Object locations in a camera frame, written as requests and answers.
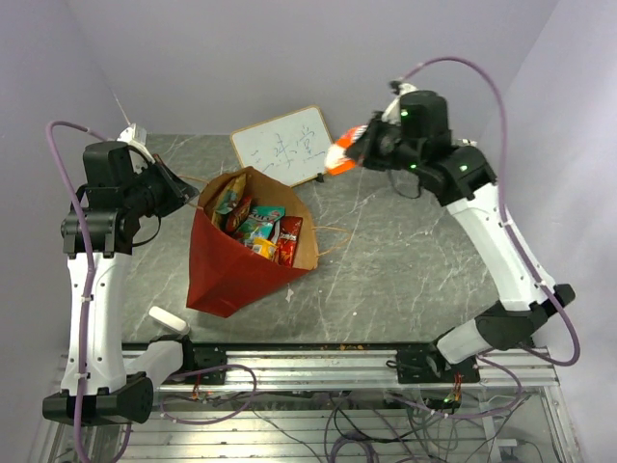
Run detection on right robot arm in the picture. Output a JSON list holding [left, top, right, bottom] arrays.
[[326, 89, 576, 382]]

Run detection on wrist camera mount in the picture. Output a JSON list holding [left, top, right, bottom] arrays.
[[381, 80, 418, 124], [117, 123, 155, 163]]

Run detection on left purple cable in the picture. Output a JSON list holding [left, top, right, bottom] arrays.
[[45, 120, 134, 463]]

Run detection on tan kettle chips bag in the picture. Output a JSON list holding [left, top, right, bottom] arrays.
[[211, 174, 246, 229]]

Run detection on purple cable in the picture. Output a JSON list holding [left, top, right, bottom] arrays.
[[399, 56, 582, 368], [45, 120, 134, 463]]

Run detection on teal snack bag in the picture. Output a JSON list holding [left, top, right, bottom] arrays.
[[232, 205, 285, 246]]

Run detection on aluminium rail frame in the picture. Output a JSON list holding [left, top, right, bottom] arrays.
[[37, 342, 582, 462]]

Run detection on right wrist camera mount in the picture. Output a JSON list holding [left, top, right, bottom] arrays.
[[381, 80, 418, 124]]

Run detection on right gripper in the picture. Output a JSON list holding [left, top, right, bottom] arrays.
[[344, 110, 423, 175]]

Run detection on orange snack bag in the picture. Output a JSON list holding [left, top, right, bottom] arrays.
[[325, 124, 367, 176]]

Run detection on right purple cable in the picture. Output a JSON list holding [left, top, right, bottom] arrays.
[[399, 56, 582, 368]]

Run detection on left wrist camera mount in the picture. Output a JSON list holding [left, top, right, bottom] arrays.
[[117, 123, 155, 163]]

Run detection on small whiteboard with stand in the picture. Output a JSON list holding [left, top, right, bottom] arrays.
[[230, 105, 332, 187]]

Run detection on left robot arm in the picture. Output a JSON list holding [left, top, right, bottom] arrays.
[[42, 141, 198, 426]]

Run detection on red cookie snack bag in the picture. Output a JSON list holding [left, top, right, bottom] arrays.
[[224, 196, 253, 235]]

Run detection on yellow snack bag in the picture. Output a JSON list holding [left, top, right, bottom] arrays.
[[252, 237, 278, 261]]

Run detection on white object at table edge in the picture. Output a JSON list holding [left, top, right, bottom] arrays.
[[148, 306, 190, 335]]

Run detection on red paper bag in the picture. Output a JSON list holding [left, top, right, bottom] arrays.
[[186, 167, 318, 318]]

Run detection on red Doritos bag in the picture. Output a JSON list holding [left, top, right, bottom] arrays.
[[276, 216, 303, 267]]

